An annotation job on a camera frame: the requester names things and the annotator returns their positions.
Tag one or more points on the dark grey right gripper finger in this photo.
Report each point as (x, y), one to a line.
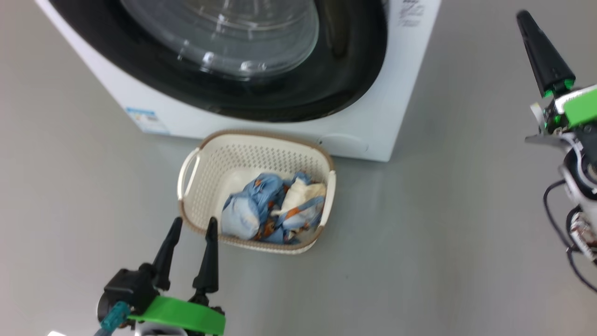
(543, 56)

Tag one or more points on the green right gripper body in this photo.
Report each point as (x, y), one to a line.
(580, 107)

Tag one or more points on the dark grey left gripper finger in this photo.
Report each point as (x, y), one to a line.
(167, 254)
(208, 261)

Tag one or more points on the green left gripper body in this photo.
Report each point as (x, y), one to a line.
(186, 317)

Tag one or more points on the blue patterned garment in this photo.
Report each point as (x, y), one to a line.
(242, 214)

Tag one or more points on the cream cloth garment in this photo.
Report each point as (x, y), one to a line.
(298, 193)

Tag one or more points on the black round glass washer door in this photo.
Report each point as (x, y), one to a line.
(326, 84)

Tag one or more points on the cream perforated laundry basket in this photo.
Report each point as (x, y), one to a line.
(233, 154)

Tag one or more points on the white front-load washing machine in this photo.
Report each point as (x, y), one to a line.
(396, 93)

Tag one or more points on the blue energy label sticker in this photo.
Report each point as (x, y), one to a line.
(149, 120)

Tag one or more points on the round white filter cover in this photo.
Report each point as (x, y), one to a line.
(343, 143)

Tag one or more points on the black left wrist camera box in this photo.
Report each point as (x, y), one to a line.
(126, 287)

